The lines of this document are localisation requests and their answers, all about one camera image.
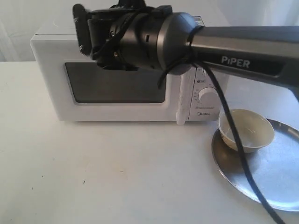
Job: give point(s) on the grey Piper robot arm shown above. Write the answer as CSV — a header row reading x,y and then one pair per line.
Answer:
x,y
131,35

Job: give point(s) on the blue white label sticker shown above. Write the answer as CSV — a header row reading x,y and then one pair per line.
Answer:
x,y
199,20

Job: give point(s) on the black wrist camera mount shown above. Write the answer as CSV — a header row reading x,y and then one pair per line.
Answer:
x,y
140,6

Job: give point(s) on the round steel tray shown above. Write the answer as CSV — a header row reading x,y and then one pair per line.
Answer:
x,y
275,168

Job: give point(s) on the cream ceramic bowl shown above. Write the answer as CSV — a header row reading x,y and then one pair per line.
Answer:
x,y
254,130

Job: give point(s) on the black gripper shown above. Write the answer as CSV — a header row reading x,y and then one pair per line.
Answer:
x,y
93,31

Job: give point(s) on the white microwave oven body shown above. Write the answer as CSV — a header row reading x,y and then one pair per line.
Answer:
x,y
190,109

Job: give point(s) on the lower white control knob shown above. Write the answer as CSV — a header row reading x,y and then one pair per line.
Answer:
x,y
208,96

